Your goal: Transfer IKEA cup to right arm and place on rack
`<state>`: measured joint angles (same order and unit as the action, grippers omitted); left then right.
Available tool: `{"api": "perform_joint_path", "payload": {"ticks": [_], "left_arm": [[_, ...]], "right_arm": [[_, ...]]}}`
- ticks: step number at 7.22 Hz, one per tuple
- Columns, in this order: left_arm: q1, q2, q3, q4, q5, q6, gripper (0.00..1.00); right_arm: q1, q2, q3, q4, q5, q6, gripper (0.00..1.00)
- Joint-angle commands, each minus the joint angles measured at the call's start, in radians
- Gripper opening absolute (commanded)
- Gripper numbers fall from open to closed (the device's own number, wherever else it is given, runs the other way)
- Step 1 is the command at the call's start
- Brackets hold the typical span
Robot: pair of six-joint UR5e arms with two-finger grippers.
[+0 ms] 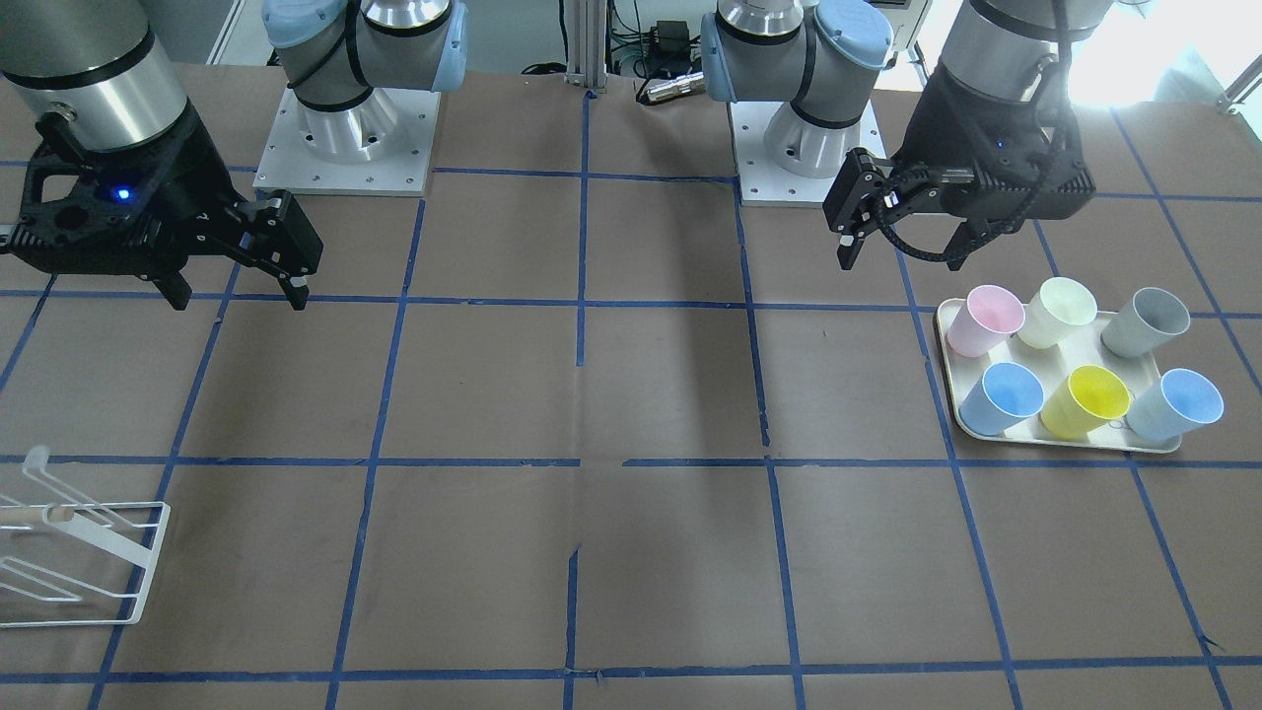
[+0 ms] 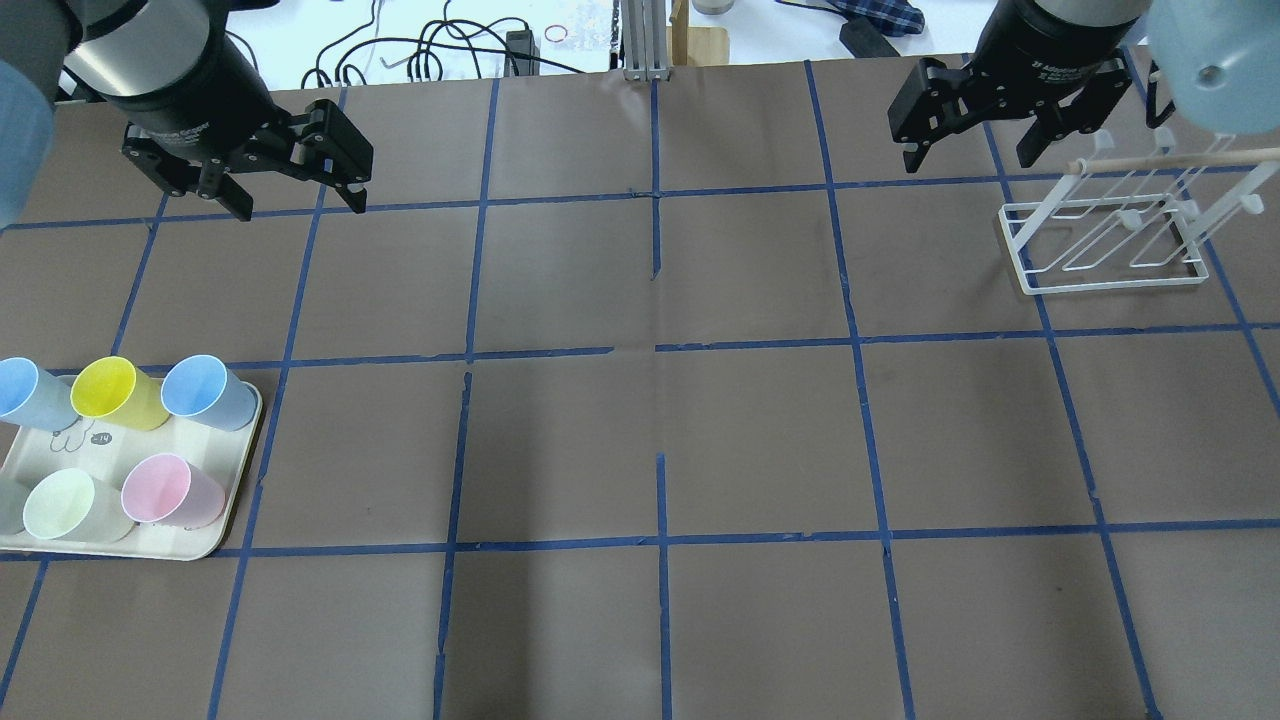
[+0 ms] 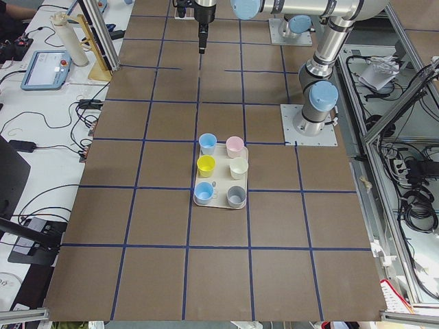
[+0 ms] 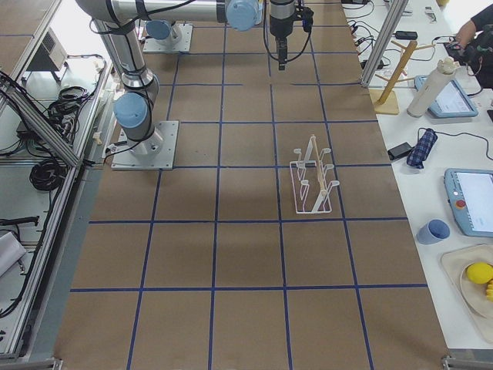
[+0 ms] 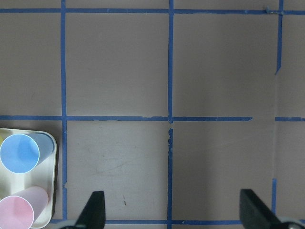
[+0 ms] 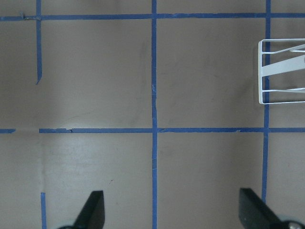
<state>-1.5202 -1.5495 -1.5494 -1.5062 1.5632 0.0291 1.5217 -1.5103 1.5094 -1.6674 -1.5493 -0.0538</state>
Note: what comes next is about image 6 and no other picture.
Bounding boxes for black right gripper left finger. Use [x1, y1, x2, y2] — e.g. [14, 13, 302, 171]
[60, 190, 105, 229]

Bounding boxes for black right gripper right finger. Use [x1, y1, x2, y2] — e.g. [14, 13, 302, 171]
[239, 188, 305, 229]

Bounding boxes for white wire cup rack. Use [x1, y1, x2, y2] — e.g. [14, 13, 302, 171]
[258, 38, 305, 105]

